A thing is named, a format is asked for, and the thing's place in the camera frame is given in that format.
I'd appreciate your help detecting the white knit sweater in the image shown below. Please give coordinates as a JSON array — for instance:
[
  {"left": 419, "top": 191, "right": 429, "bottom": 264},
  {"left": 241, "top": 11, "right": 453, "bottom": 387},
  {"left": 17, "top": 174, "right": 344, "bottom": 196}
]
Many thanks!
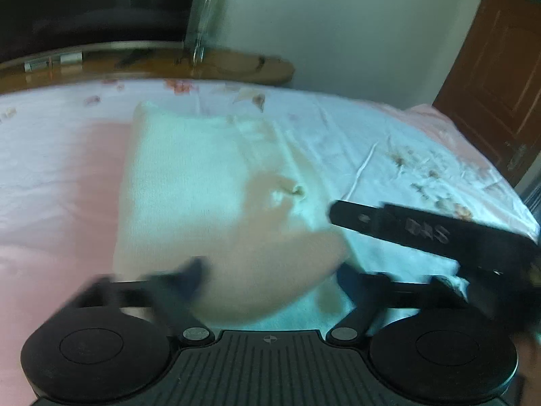
[{"left": 111, "top": 100, "right": 466, "bottom": 333}]

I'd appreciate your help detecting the person's right hand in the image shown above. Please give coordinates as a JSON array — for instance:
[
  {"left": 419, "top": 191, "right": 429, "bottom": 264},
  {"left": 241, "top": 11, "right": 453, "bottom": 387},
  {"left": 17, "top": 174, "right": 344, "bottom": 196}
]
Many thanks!
[{"left": 512, "top": 333, "right": 541, "bottom": 387}]

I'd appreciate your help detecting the wooden tv console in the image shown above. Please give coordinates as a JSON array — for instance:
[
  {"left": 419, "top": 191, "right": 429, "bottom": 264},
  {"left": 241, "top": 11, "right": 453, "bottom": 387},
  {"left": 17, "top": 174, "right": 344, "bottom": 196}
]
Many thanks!
[{"left": 1, "top": 46, "right": 295, "bottom": 94}]

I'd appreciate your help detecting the silver set-top box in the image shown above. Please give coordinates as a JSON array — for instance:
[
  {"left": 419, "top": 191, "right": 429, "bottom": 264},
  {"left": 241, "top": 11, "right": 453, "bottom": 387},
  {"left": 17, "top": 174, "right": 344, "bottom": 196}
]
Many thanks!
[{"left": 24, "top": 51, "right": 84, "bottom": 72}]

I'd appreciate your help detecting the brown wooden door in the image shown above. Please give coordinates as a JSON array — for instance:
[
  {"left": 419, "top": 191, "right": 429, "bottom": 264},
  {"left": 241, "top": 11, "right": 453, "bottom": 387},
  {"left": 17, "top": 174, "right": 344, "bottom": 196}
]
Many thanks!
[{"left": 434, "top": 0, "right": 541, "bottom": 185}]

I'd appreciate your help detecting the large curved black television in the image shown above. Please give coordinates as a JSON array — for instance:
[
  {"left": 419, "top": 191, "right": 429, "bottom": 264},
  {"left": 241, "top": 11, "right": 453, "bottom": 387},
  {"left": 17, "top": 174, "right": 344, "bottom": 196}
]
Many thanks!
[{"left": 1, "top": 0, "right": 193, "bottom": 62}]

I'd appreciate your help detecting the floral pink bed sheet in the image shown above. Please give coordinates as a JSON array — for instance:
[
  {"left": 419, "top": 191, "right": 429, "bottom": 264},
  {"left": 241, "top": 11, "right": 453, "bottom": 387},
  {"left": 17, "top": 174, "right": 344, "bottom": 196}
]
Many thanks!
[{"left": 1, "top": 80, "right": 539, "bottom": 405}]

